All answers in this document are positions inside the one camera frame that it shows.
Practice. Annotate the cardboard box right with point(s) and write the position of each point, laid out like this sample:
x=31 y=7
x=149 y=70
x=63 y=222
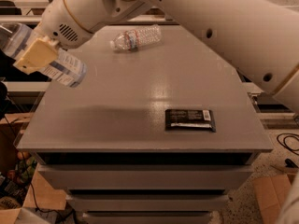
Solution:
x=271 y=193

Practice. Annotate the cardboard box left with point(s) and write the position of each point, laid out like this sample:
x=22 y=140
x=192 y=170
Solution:
x=41 y=199

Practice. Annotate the grey drawer cabinet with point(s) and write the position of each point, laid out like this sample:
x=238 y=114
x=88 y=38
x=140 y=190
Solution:
x=105 y=143

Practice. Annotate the clear crushed water bottle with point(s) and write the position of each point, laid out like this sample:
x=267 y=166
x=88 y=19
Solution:
x=137 y=38

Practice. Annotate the blue label water bottle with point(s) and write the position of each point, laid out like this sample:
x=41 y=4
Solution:
x=66 y=69

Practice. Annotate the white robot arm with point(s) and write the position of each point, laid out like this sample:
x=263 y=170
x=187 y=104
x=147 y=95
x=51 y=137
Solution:
x=257 y=38

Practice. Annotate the black snack bar wrapper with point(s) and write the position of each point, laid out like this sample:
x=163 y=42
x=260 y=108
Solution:
x=190 y=119

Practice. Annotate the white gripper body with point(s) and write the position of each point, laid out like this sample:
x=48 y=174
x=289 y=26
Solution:
x=58 y=22

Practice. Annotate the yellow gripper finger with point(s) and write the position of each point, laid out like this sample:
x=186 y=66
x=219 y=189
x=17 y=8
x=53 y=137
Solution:
x=39 y=54

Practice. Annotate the cardboard box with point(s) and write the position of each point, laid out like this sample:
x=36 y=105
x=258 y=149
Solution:
x=41 y=199
x=271 y=193

